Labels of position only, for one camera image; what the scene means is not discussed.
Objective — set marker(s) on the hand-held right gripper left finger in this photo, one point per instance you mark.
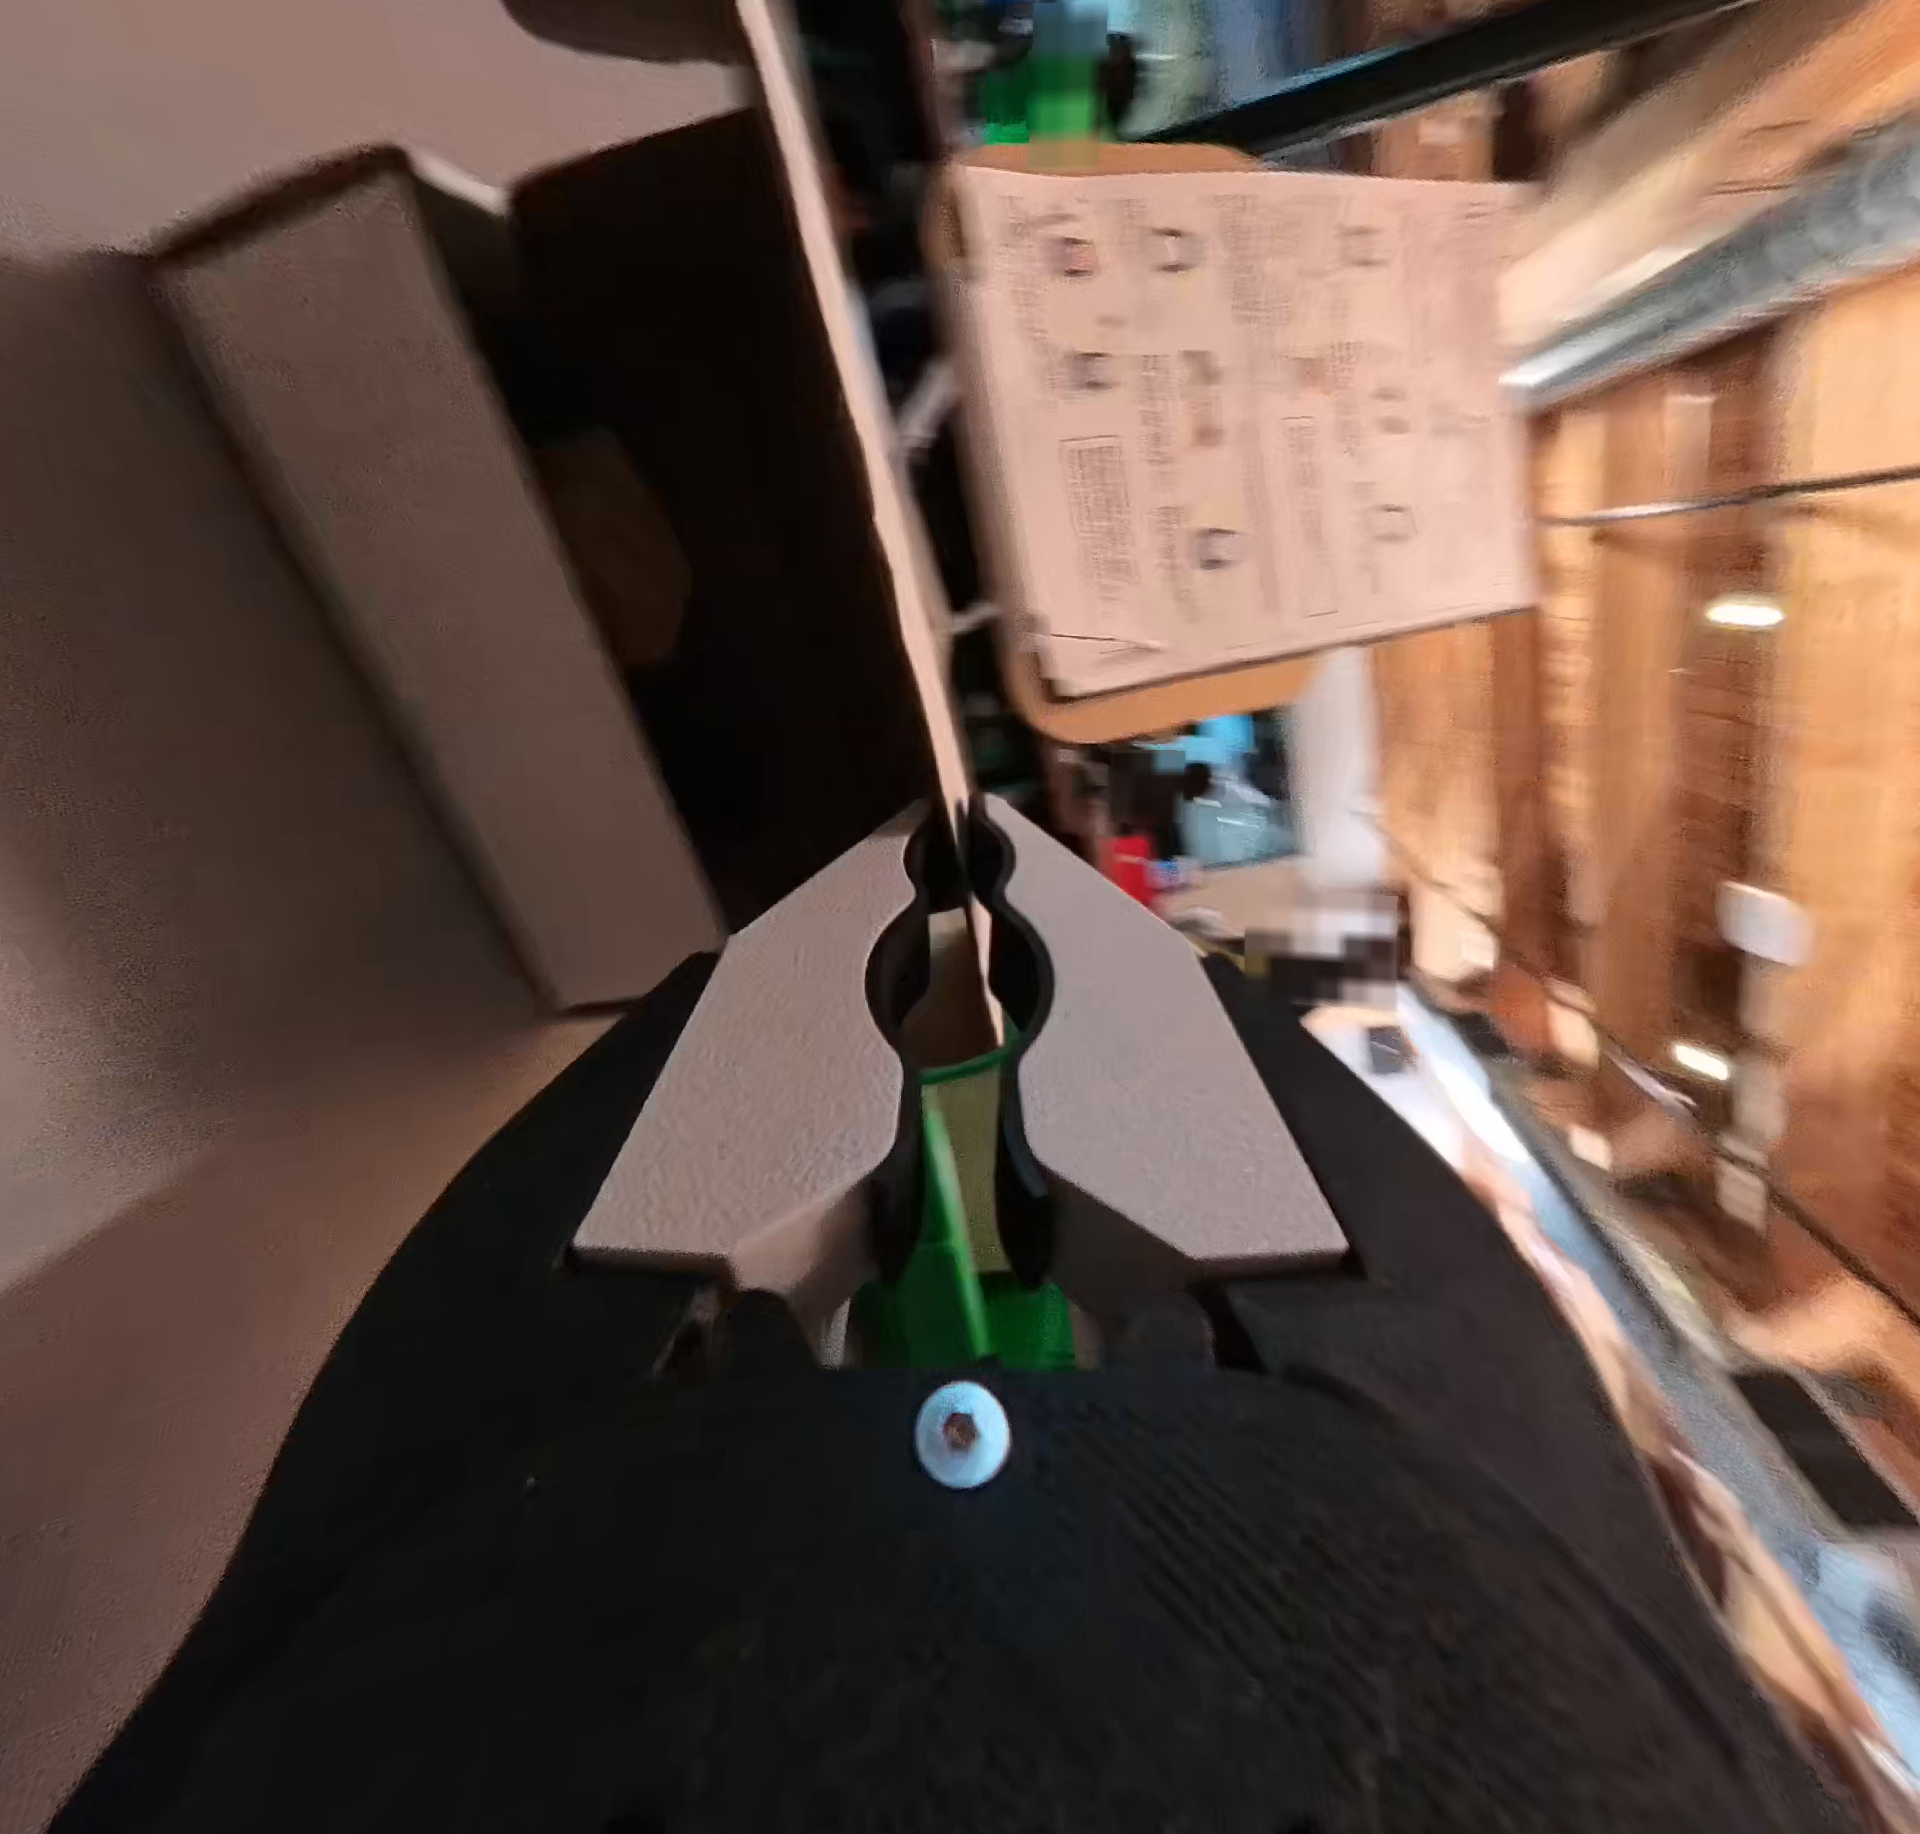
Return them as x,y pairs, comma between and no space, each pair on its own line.
751,1100

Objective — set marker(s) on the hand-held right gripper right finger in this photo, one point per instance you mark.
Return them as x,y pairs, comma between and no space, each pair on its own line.
1170,1114

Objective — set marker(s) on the green plastic bin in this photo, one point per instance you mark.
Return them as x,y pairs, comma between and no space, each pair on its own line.
946,1264

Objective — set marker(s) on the white cardboard mailer box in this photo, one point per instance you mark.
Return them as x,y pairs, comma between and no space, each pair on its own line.
420,544

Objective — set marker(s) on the instruction sheet on stand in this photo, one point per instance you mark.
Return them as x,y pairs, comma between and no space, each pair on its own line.
1141,709

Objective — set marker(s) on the black ceiling beam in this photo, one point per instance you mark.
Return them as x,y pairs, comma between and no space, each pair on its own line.
1500,50

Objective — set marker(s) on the metal air duct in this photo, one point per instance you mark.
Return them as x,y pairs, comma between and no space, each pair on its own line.
1725,275

